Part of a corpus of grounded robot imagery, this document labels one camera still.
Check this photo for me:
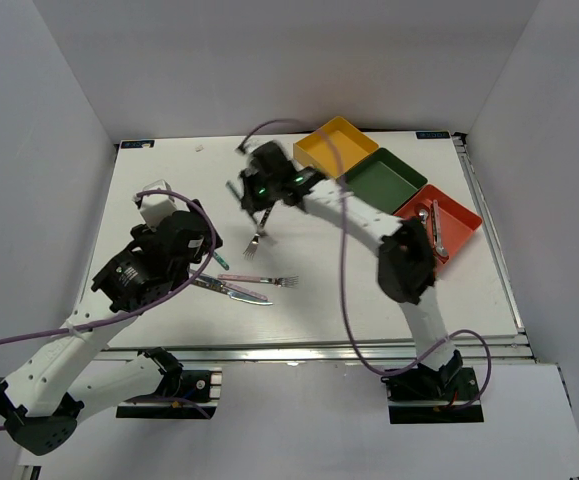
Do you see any yellow container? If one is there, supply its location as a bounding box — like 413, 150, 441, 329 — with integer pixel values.
293, 116, 379, 178

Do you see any orange container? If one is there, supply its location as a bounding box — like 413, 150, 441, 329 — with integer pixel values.
393, 184, 482, 274

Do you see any dark handled fork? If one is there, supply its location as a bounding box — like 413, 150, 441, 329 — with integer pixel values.
243, 207, 273, 260

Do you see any pink handled spoon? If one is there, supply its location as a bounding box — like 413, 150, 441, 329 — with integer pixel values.
432, 200, 449, 259

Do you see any pink handled knife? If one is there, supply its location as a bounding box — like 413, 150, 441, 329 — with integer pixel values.
193, 273, 269, 300

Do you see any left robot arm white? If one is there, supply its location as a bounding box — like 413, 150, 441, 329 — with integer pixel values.
0, 198, 223, 456

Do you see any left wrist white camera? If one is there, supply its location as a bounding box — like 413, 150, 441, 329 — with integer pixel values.
133, 195, 177, 231

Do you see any dark handled knife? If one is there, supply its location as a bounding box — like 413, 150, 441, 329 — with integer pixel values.
192, 278, 272, 306

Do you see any left blue table label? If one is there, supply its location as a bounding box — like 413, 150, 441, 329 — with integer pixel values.
119, 139, 155, 149

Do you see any purple cable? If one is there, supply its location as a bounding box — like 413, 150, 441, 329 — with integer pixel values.
236, 118, 493, 412
0, 191, 220, 431

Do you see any green handled knife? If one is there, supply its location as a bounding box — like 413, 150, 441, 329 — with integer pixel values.
213, 251, 230, 270

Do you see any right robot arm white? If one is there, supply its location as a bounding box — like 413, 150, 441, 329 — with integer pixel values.
237, 141, 462, 399

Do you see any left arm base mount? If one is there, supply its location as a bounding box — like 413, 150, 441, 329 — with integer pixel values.
116, 348, 222, 420

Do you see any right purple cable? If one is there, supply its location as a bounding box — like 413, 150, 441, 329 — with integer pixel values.
236, 118, 493, 412

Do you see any right blue table label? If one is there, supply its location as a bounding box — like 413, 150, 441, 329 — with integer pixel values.
415, 131, 451, 140

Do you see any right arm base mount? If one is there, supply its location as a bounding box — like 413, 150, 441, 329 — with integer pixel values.
381, 367, 484, 425

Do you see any green handled fork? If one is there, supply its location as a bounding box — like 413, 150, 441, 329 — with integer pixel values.
225, 181, 244, 208

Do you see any green container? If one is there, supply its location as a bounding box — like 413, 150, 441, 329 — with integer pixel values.
345, 148, 428, 214

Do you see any pink handled fork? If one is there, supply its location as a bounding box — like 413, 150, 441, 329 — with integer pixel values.
218, 274, 299, 288

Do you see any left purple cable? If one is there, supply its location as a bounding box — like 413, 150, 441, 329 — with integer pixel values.
0, 191, 220, 431

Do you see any dark handled spoon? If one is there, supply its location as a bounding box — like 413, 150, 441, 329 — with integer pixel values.
416, 205, 431, 235

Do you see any blue table label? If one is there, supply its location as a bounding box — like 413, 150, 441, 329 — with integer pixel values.
119, 139, 155, 149
415, 131, 451, 140

